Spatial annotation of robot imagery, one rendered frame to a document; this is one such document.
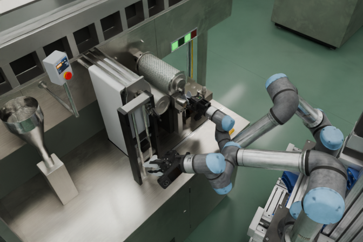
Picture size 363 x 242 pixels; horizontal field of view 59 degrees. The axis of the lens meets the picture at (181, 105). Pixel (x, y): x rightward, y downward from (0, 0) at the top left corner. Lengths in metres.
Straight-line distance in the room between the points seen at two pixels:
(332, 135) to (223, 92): 1.83
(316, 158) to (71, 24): 1.15
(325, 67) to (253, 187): 1.88
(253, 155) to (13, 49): 1.05
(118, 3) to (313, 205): 1.23
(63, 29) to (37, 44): 0.13
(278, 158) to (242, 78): 2.48
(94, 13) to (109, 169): 0.82
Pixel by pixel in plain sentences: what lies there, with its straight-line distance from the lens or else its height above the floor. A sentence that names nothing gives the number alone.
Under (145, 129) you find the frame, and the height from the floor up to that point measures 1.23.
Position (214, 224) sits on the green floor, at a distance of 2.60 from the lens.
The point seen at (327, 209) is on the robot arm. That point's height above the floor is 1.43.
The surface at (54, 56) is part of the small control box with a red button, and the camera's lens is 1.20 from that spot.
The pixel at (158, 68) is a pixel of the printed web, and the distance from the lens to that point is 1.70.
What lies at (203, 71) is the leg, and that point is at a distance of 2.81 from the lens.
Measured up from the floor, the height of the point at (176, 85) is 1.27.
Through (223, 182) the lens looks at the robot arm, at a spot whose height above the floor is 1.28.
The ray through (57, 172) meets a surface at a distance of 1.57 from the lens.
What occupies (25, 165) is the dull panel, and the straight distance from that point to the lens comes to 1.84.
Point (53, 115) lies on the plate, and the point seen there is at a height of 1.21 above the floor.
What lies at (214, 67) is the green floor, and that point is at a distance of 3.79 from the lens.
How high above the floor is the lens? 2.36
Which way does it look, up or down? 45 degrees down
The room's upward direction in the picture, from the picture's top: 2 degrees counter-clockwise
